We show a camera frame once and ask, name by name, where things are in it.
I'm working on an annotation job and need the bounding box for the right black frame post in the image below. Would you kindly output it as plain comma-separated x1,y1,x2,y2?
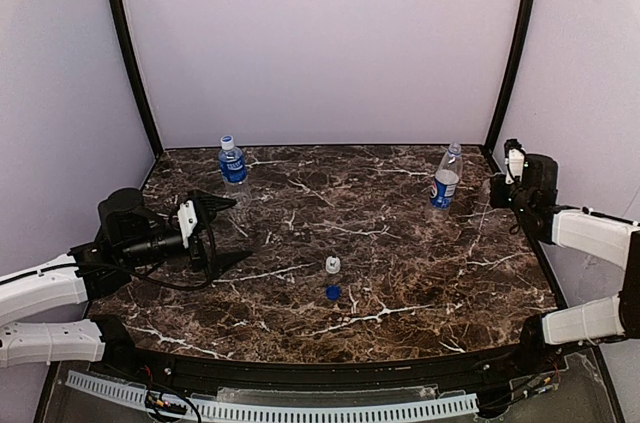
484,0,534,154

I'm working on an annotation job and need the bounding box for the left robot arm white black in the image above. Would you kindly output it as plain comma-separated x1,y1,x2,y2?
1,188,251,370

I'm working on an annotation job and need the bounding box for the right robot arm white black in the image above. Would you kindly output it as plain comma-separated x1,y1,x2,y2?
490,140,639,363

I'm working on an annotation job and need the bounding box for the black frame post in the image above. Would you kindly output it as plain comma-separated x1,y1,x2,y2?
484,0,534,154
108,0,164,159

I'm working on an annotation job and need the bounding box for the black front table rail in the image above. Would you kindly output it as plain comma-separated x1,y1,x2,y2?
90,345,566,394

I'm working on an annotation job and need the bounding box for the white sport bottle cap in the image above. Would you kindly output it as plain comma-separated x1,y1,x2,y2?
325,256,341,274

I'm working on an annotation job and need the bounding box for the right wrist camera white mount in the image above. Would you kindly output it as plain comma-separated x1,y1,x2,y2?
504,138,526,185

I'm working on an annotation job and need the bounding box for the blue bottle cap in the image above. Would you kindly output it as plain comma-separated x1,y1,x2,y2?
325,285,342,301

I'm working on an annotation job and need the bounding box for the Pocari Sweat bottle blue label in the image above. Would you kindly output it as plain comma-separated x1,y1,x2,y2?
218,135,251,208

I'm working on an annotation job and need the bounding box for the Pepsi bottle blue label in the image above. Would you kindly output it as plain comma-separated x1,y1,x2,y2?
426,142,463,221

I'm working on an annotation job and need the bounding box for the left black frame post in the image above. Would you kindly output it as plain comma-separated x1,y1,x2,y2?
108,0,164,159

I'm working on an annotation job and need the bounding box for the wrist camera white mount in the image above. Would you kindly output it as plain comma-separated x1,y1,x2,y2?
504,138,526,185
177,200,199,249

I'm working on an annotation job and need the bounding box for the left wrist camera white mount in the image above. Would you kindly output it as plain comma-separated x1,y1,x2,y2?
177,200,199,249

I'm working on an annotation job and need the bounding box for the white slotted cable duct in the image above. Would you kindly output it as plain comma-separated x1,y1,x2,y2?
65,370,479,422

